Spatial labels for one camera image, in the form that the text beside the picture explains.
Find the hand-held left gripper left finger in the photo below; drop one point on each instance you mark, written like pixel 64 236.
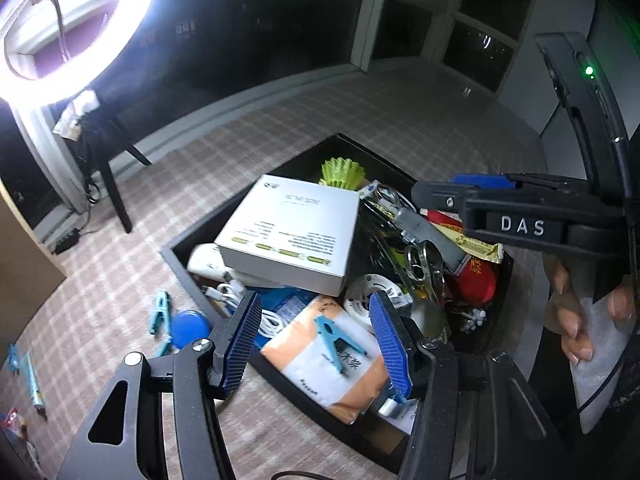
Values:
pixel 240 340

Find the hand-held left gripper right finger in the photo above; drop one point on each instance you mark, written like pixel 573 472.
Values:
pixel 392 345

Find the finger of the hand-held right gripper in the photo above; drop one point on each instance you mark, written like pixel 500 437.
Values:
pixel 485 181
pixel 440 197

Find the blue clothespin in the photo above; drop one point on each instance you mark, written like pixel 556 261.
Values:
pixel 166 346
pixel 160 312
pixel 330 342
pixel 12 357

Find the black storage box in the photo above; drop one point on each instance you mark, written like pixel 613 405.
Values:
pixel 225 205

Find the plaid cloth desktop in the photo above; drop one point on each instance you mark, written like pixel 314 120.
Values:
pixel 225 160

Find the grey utility knife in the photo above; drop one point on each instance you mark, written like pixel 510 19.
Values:
pixel 430 235

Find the metal spoon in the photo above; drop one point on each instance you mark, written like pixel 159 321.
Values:
pixel 430 317

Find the blue round lid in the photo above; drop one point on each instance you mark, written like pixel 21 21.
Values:
pixel 190 330

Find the white round lamp socket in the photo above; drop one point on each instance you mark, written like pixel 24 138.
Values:
pixel 365 300

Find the blue patterned packet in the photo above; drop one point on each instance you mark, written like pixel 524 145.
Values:
pixel 290 307

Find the orange and white packet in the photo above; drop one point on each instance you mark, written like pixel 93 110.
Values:
pixel 300 360

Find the metal scissors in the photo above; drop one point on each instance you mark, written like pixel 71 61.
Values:
pixel 425 260

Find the red packet with yellow print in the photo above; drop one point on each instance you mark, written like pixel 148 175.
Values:
pixel 475 280

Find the white plastic device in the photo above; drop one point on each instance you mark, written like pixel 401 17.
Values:
pixel 207 262

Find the white bead cluster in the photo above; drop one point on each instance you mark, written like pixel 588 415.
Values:
pixel 472 319

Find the green cupcake liners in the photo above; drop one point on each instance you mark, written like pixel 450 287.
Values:
pixel 342 172

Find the white flat box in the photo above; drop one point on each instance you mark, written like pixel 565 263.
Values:
pixel 290 230

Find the white cloth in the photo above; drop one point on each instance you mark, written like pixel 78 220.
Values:
pixel 600 360

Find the black power strip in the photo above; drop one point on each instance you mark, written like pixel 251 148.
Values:
pixel 67 241

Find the teal tube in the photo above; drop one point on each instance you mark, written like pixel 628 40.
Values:
pixel 35 385

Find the beige wooden cabinet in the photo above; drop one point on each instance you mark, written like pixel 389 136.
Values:
pixel 25 240

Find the red snack packet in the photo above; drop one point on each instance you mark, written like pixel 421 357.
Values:
pixel 11 425

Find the white window frame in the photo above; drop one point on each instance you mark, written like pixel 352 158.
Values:
pixel 367 25

